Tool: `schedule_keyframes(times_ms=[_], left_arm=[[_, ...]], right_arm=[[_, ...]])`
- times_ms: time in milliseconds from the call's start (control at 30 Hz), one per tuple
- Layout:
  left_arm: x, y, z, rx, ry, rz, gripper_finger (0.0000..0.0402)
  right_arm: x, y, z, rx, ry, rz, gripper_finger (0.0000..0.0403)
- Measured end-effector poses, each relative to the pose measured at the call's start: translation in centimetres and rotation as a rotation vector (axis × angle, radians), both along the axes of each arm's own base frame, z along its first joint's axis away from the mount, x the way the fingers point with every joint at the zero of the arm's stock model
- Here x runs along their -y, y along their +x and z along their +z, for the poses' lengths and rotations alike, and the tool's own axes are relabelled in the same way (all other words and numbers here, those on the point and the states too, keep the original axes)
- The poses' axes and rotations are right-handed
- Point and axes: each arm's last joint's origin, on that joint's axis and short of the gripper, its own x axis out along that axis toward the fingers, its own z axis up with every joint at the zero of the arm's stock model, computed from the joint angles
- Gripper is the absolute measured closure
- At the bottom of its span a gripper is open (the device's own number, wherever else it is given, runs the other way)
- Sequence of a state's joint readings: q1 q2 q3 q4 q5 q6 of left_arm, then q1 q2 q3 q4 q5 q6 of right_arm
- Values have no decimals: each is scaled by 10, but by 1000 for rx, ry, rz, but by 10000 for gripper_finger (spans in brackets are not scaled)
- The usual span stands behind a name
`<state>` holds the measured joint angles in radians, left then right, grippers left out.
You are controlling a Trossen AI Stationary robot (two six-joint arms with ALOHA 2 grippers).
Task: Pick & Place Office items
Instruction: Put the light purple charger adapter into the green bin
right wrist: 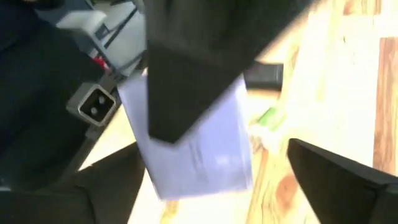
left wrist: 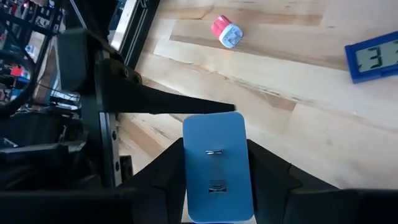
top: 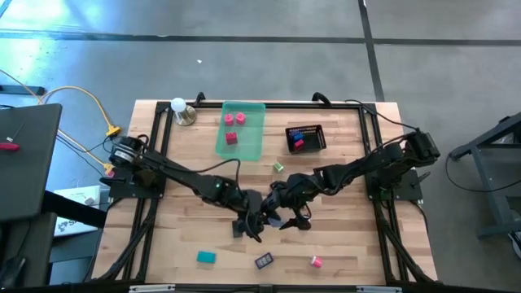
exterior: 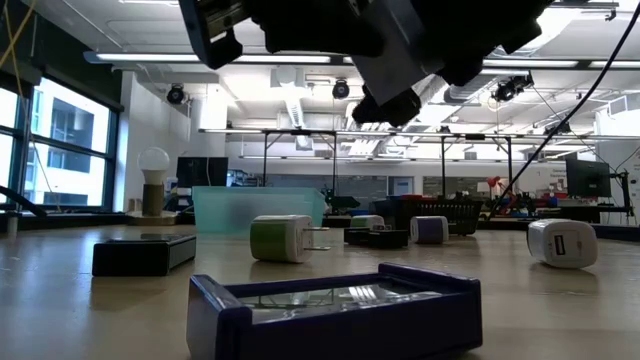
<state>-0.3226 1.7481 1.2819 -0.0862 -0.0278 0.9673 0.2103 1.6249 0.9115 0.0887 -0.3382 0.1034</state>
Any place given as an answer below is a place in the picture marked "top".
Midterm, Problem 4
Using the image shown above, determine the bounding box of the black floor cable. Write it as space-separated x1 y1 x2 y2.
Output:
442 154 521 194

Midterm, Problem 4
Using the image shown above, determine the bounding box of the white printed box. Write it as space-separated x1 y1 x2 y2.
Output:
53 185 103 238

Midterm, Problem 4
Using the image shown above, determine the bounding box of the black metal cart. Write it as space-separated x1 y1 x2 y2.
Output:
449 112 521 239

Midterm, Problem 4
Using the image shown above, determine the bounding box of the dark grey desk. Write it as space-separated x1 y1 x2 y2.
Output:
0 103 63 223

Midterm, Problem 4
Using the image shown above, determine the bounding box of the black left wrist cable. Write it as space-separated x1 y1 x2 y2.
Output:
190 158 242 192

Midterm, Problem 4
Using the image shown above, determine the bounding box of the white bulb brass base lamp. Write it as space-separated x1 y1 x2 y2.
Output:
170 97 199 127

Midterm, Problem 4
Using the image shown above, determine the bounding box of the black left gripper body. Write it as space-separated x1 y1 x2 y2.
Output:
232 189 267 242

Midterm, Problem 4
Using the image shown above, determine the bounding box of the black floor bar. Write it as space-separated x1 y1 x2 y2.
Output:
0 84 46 97

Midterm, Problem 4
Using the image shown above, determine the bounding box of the black plastic mesh basket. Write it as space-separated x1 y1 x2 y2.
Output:
284 124 328 155

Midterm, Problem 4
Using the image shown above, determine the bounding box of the black aluminium rig frame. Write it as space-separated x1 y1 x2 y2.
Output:
83 99 440 293

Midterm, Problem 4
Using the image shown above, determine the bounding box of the silver aluminium bracket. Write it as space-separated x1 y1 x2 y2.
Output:
357 286 403 293
129 284 176 293

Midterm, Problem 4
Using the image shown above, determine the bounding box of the yellow extension cable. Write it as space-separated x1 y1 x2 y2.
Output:
0 68 122 138

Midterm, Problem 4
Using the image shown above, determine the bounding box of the translucent green plastic tray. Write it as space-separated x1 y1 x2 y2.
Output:
214 100 267 162

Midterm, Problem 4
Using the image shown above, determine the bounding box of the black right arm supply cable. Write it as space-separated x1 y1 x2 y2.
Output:
344 98 418 133

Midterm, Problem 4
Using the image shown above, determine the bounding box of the red handled tool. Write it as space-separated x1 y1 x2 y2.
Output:
0 120 26 152

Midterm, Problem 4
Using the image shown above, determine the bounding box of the dark blue digital display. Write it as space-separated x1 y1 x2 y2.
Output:
254 251 274 270

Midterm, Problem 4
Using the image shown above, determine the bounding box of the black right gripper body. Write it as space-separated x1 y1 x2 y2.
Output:
271 173 323 209

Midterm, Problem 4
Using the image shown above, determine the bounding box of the person's shoe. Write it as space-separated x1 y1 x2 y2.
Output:
510 231 521 260

